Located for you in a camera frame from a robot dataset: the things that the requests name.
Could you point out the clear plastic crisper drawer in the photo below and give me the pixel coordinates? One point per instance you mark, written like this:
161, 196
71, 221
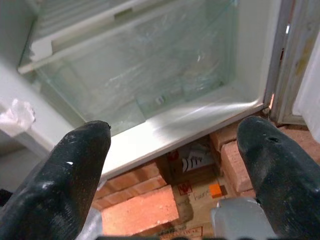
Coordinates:
125, 87

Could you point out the glass fridge shelf white trim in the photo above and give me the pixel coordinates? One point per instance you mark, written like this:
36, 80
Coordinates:
50, 59

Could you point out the white crumpled tape piece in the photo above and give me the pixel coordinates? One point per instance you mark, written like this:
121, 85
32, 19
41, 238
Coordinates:
17, 115

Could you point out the silver fridge with green sticker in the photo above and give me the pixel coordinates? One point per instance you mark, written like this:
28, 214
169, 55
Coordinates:
175, 120

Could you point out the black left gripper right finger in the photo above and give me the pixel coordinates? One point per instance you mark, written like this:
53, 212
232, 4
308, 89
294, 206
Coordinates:
285, 180

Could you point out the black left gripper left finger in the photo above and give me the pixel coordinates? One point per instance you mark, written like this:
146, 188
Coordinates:
60, 190

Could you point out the printed brown cardboard box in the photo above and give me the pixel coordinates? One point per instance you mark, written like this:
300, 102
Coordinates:
190, 162

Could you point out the flat brown cardboard sheet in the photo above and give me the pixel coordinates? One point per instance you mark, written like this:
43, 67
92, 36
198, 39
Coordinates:
200, 207

